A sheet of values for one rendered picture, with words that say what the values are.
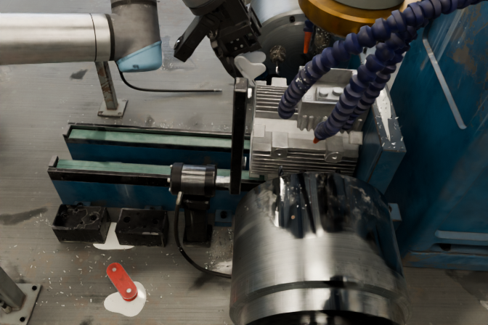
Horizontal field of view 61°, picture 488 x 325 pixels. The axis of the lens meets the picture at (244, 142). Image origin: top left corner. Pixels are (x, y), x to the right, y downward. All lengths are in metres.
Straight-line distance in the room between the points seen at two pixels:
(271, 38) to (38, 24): 0.49
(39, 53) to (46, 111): 0.60
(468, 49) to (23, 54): 0.68
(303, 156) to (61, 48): 0.44
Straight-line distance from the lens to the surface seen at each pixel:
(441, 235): 0.90
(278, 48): 0.96
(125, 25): 0.71
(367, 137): 0.77
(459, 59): 0.79
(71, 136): 1.02
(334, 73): 0.82
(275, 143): 0.75
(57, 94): 1.32
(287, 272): 0.54
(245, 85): 0.59
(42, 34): 0.69
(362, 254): 0.56
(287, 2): 0.97
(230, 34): 0.74
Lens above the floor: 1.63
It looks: 48 degrees down
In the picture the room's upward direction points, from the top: 4 degrees clockwise
